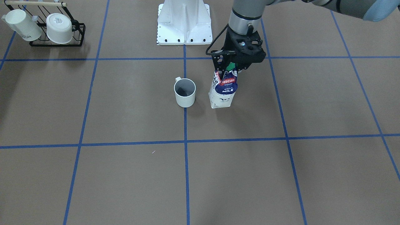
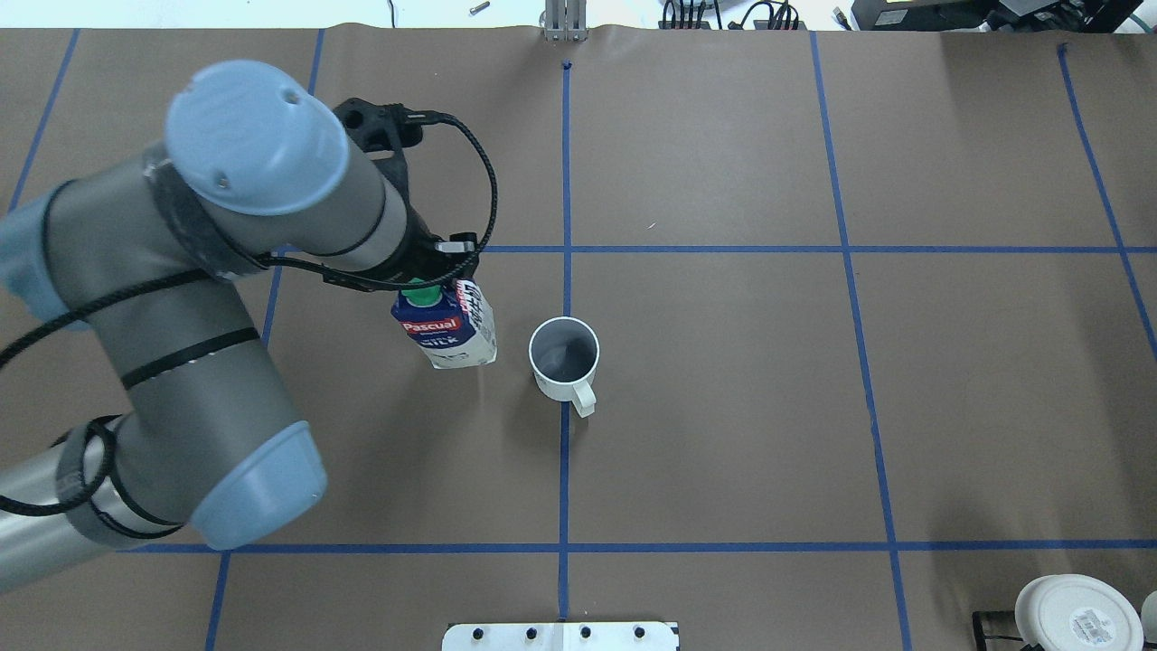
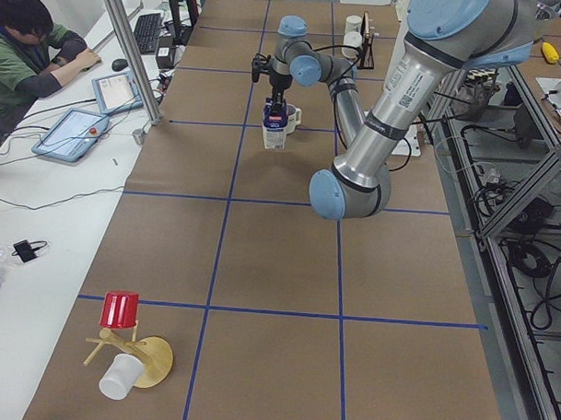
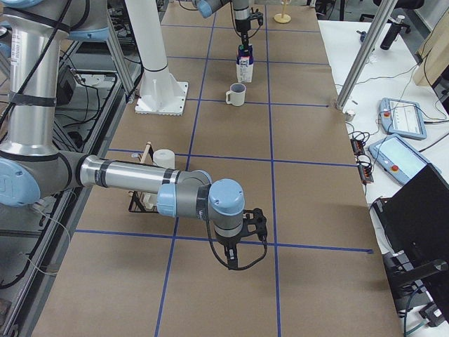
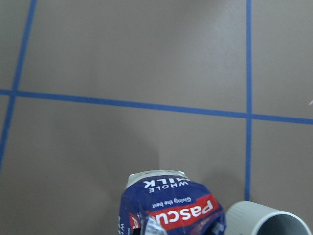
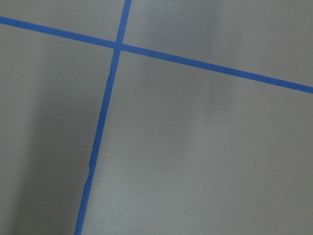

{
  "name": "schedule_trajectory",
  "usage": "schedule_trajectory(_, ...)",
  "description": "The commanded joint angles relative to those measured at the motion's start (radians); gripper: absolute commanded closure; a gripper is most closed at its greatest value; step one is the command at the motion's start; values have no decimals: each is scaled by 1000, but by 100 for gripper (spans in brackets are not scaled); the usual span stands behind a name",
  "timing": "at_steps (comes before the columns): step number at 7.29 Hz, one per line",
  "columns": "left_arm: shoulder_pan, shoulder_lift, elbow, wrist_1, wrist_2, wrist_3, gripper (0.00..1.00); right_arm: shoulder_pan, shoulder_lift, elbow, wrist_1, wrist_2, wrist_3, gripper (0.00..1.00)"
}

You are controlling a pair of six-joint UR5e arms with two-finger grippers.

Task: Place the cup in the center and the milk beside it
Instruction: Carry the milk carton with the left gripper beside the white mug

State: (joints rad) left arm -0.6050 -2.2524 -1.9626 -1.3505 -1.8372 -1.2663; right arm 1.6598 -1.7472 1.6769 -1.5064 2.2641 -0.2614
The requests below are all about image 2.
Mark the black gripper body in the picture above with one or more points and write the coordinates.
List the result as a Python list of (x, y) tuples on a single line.
[(422, 252)]

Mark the blue white milk carton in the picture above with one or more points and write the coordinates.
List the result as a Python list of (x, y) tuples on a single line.
[(453, 325)]

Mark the white mug with handle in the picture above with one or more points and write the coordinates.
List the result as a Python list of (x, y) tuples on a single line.
[(564, 353)]

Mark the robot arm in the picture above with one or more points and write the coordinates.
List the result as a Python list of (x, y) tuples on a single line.
[(252, 172)]

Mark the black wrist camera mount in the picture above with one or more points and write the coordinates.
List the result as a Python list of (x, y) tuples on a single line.
[(382, 133)]

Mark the aluminium frame post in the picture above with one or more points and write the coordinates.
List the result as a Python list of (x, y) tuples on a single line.
[(565, 21)]

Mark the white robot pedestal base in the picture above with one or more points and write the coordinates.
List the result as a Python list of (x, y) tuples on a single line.
[(559, 635)]

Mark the black wire cup rack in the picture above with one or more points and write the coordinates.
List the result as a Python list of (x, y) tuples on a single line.
[(997, 630)]

